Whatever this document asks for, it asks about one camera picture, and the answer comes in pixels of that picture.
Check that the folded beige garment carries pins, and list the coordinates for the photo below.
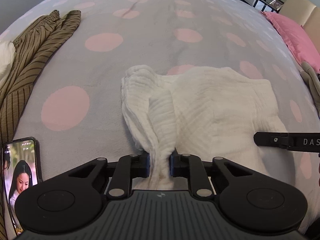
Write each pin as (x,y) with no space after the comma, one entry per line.
(311,80)

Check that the white textured garment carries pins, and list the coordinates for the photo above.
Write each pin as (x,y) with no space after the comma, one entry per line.
(212,105)

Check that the black smartphone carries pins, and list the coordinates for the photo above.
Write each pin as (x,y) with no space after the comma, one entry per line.
(22,160)

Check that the small white cloth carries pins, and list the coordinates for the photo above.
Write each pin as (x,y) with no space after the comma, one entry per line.
(6,57)

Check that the pink pillow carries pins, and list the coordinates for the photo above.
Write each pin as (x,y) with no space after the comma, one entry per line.
(295,35)

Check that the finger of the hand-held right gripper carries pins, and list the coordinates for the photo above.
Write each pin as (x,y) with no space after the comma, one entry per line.
(268,139)

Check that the bed with pink-dotted sheet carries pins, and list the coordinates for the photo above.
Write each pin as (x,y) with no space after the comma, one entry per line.
(105,80)

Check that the small picture frame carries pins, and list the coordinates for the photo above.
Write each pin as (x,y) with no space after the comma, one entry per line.
(277,3)

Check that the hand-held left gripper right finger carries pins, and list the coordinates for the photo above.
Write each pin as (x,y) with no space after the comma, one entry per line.
(172,165)

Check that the beige upholstered headboard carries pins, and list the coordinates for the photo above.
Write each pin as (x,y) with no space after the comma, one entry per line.
(300,7)

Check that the olive striped pants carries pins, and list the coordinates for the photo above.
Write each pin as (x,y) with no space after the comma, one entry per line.
(32,62)

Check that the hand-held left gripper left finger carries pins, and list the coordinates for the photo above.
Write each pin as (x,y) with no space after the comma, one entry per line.
(148,165)

